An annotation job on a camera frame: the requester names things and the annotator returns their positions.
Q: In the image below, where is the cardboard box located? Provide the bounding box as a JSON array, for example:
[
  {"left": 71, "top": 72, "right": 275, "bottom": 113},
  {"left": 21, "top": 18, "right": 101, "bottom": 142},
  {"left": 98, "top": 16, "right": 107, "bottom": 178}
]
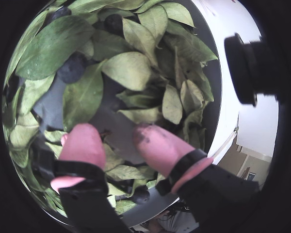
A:
[{"left": 229, "top": 142, "right": 274, "bottom": 182}]

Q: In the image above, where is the grey round bowl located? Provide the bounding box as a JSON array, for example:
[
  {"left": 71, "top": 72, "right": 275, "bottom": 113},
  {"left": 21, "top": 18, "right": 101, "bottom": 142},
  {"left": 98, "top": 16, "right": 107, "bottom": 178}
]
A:
[{"left": 2, "top": 0, "right": 240, "bottom": 230}]

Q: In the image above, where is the large dark green leaf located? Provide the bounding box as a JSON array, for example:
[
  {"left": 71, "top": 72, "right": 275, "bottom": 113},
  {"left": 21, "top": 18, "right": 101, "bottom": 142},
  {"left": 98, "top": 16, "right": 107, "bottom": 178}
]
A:
[{"left": 16, "top": 16, "right": 95, "bottom": 81}]

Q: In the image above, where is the pink-tipped black gripper finger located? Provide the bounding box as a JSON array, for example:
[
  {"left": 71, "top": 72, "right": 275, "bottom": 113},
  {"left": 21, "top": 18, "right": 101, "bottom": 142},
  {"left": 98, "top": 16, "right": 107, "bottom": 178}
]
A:
[
  {"left": 31, "top": 122, "right": 130, "bottom": 233},
  {"left": 132, "top": 122, "right": 260, "bottom": 224}
]

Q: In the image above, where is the dark blueberry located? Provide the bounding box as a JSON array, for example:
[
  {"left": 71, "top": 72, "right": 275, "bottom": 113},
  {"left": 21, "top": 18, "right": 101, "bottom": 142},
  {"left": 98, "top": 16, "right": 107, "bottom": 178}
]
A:
[
  {"left": 57, "top": 52, "right": 87, "bottom": 83},
  {"left": 104, "top": 14, "right": 125, "bottom": 34},
  {"left": 131, "top": 188, "right": 150, "bottom": 204},
  {"left": 49, "top": 6, "right": 72, "bottom": 21}
]

